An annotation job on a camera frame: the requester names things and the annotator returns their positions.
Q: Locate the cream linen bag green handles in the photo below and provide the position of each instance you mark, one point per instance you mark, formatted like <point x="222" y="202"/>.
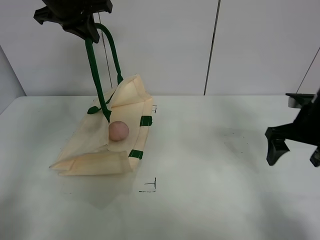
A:
<point x="89" y="152"/>

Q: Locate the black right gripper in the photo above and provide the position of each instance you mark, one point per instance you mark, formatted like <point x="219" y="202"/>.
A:
<point x="308" y="121"/>

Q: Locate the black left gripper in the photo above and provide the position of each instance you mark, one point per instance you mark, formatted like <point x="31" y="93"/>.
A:
<point x="57" y="10"/>

